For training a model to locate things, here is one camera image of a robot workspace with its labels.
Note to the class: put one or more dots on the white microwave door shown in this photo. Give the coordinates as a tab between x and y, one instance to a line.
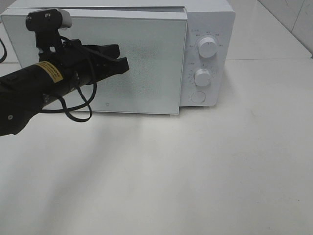
153	43

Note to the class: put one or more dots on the white microwave oven body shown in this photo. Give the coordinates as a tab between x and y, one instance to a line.
204	17

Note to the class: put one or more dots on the round white door button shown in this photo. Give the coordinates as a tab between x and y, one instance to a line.
198	97

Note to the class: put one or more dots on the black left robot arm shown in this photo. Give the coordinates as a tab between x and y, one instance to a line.
21	100

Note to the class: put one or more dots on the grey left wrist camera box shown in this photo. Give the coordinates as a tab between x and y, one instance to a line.
48	20

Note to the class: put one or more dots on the upper white power knob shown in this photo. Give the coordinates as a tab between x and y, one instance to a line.
207	46

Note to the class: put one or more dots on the white timer knob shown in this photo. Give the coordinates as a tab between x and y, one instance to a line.
202	77

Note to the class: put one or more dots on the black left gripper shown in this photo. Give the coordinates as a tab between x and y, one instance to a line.
62	61

